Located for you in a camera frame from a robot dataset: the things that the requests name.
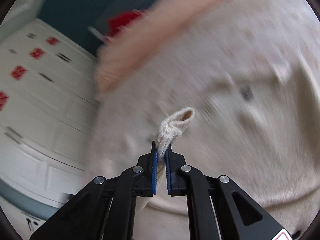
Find white wardrobe with stickers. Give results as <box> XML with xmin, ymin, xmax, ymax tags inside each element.
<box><xmin>1</xmin><ymin>19</ymin><xmax>98</xmax><ymax>207</ymax></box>

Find pink folded quilt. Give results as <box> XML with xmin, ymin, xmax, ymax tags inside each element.
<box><xmin>94</xmin><ymin>0</ymin><xmax>226</xmax><ymax>93</ymax></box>

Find pink butterfly bed blanket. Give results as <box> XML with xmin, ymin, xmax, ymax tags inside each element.
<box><xmin>84</xmin><ymin>0</ymin><xmax>319</xmax><ymax>237</ymax></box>

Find cream knitted sweater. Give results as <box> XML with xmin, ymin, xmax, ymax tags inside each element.
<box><xmin>136</xmin><ymin>107</ymin><xmax>195</xmax><ymax>214</ymax></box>

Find teal padded headboard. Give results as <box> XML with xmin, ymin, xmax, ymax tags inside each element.
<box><xmin>39</xmin><ymin>0</ymin><xmax>156</xmax><ymax>55</ymax></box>

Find red cloth item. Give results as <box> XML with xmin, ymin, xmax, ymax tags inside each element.
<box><xmin>106</xmin><ymin>9</ymin><xmax>144</xmax><ymax>37</ymax></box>

